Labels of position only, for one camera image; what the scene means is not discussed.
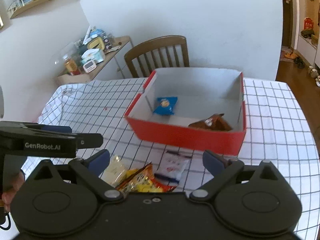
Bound pale yellow snack packet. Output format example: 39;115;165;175
101;155;128;187

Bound brown foil snack bag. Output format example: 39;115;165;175
188;113;232;132

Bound white blue snack packet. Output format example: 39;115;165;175
155;150;191;184

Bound orange yellow chip bag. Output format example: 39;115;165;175
116;163;176;194

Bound blue cookie packet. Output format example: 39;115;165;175
153;96;177;116

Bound person's left hand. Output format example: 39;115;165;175
1;170;25;212

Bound red cardboard box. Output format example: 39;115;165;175
124;67;246;156

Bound checkered white tablecloth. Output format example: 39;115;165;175
38;78;319;239

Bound orange juice bottle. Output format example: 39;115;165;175
62;54;81;75

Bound white digital timer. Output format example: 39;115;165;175
83;60;97;73

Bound white side cabinet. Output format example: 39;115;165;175
55;36;133;86

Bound tissue box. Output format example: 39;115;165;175
81;49;105;64

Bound yellow clock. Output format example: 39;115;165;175
87;36;105;50

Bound wooden chair behind table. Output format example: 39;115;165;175
124;35;190;77

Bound dark wooden door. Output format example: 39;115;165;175
281;0;296;50

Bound wooden wall shelf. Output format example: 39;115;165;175
6;0;65;20

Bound white wall cabinets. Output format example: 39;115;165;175
297;0;319;67

